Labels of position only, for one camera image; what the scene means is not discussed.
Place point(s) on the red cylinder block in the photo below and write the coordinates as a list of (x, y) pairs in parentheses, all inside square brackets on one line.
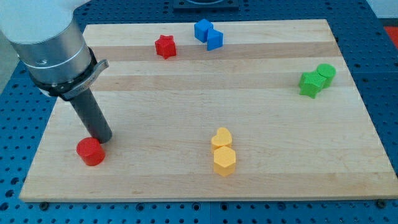
[(90, 151)]

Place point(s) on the blue cube block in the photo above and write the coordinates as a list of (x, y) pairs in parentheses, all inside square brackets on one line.
[(201, 29)]

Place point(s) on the yellow hexagon block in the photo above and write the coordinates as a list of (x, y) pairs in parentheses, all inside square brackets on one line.
[(224, 161)]

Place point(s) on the red star block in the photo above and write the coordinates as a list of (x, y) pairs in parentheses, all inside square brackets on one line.
[(165, 46)]

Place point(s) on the yellow heart block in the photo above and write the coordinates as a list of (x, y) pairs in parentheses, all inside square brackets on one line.
[(222, 138)]

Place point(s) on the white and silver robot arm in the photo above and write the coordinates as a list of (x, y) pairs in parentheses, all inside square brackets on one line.
[(47, 38)]

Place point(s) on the green cylinder block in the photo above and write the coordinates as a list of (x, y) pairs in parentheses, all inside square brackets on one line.
[(328, 72)]

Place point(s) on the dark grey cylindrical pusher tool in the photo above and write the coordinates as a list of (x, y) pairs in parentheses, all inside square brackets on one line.
[(86, 107)]

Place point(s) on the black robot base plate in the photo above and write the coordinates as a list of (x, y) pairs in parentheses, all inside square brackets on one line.
[(205, 4)]

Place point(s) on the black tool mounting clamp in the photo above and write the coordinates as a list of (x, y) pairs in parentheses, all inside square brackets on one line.
[(74, 87)]

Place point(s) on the light wooden board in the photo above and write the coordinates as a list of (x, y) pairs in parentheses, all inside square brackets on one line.
[(164, 112)]

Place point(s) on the green star block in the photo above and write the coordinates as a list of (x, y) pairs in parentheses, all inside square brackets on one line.
[(311, 83)]

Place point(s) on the blue pentagon block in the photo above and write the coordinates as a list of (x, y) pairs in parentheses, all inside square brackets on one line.
[(214, 39)]

